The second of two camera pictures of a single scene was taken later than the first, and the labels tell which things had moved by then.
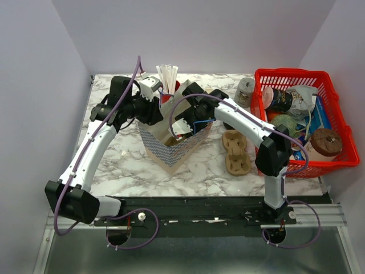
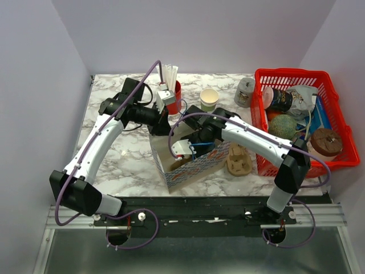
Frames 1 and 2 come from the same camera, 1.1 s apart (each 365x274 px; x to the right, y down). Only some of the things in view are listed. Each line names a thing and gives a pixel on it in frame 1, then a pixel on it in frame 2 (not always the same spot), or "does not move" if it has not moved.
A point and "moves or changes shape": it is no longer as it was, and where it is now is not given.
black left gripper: [153, 115] -> [162, 128]
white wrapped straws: [167, 73] does not move
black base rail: [200, 216] does not move
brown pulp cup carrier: [172, 140] -> [180, 162]
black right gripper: [186, 115] -> [191, 138]
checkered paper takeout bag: [162, 148] moves or changes shape
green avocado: [287, 120] does not move
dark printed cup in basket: [276, 99] does not move
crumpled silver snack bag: [304, 100] does not move
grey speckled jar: [244, 92] does not move
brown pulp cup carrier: [237, 163] does not move
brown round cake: [325, 145] does not move
